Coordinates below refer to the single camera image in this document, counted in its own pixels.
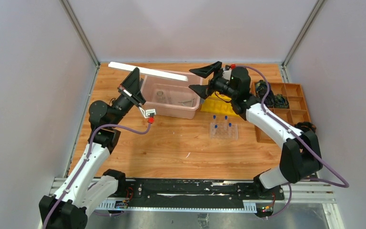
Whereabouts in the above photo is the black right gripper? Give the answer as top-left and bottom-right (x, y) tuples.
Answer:
(188, 62), (237, 100)

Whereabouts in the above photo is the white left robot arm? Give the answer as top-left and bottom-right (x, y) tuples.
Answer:
(39, 66), (195, 229)

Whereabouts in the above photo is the black rolled belt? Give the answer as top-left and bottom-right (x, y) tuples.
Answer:
(294, 121), (316, 133)

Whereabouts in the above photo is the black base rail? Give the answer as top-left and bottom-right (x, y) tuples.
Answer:
(97, 178), (285, 213)

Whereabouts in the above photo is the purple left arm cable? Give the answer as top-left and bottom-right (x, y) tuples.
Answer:
(42, 117), (155, 229)

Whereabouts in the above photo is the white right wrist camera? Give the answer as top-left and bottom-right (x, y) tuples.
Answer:
(223, 65), (233, 81)

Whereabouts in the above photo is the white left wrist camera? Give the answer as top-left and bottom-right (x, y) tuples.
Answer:
(139, 107), (156, 119)

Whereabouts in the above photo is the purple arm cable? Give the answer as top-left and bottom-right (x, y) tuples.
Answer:
(230, 64), (350, 219)
(42, 117), (155, 229)

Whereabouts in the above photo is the wooden compartment organizer tray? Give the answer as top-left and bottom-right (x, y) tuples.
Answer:
(252, 82), (317, 145)

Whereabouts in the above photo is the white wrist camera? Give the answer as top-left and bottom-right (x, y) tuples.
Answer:
(223, 65), (233, 81)
(139, 107), (156, 119)

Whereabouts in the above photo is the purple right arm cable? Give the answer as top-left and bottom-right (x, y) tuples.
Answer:
(230, 64), (350, 219)

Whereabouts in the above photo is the yellow test tube rack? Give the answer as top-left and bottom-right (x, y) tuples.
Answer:
(200, 92), (239, 117)

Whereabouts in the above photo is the small clear glass beaker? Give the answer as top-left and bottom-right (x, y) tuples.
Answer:
(156, 91), (166, 104)

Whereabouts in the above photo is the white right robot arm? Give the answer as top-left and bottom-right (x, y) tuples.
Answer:
(189, 62), (323, 199)

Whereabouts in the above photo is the pink plastic bin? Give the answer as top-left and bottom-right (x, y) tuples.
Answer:
(141, 71), (203, 119)

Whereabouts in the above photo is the white clay pipe triangle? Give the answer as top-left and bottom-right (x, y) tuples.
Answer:
(178, 98), (195, 107)

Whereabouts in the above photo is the green floral rolled tie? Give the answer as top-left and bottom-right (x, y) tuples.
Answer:
(274, 94), (289, 109)

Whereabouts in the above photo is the blue floral rolled tie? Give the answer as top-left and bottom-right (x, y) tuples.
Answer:
(255, 80), (271, 97)

